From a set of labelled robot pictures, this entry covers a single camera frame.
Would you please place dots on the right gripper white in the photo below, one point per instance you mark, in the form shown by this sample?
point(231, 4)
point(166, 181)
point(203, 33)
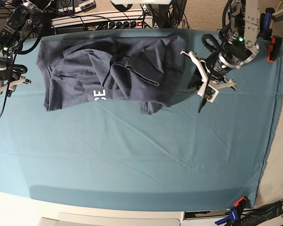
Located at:
point(22, 79)

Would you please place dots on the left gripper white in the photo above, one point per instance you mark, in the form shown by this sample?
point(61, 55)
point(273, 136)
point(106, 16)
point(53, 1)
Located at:
point(200, 81)

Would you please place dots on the blue-grey heathered T-shirt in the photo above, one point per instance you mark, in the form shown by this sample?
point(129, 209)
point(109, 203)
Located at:
point(146, 70)

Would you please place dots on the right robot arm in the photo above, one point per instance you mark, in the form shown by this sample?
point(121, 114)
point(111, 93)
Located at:
point(24, 18)

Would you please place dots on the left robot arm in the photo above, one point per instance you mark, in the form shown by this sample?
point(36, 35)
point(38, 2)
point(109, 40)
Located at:
point(235, 46)

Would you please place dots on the orange black clamp top right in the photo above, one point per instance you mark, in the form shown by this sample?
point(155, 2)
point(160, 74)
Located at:
point(274, 49)

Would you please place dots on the blue orange clamp bottom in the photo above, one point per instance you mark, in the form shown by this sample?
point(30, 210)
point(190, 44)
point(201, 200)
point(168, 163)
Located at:
point(234, 214)

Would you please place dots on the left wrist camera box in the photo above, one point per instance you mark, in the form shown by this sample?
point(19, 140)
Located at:
point(209, 93)

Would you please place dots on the blue black clamp handle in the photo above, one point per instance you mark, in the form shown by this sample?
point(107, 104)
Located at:
point(265, 31)

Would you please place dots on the black power strip red switch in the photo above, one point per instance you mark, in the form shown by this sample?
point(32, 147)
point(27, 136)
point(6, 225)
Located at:
point(146, 23)

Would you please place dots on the white overhead camera mount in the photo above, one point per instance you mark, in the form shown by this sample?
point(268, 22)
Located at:
point(125, 2)

